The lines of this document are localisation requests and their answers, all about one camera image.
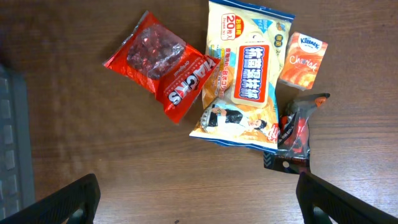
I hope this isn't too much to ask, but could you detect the grey plastic mesh basket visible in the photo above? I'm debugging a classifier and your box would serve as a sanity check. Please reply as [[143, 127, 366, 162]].
[[1, 66, 35, 220]]

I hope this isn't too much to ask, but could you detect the black red snack packet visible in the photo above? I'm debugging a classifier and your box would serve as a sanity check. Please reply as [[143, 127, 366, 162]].
[[263, 93, 330, 174]]

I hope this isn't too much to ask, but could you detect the yellow wet wipes pack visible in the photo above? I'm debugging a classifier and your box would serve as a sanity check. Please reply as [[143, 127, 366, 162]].
[[190, 0, 295, 153]]

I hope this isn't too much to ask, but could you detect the orange tissue pack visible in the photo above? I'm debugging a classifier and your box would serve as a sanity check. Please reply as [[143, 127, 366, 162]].
[[279, 32, 328, 91]]

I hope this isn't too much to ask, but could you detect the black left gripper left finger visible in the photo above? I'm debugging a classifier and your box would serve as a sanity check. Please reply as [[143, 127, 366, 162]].
[[1, 174, 101, 224]]

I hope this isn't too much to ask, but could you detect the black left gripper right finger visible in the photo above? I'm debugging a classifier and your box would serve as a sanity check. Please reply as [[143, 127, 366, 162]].
[[296, 172, 397, 224]]

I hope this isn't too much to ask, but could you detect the red snack bag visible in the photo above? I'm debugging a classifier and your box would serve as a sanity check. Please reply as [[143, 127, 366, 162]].
[[103, 11, 220, 123]]

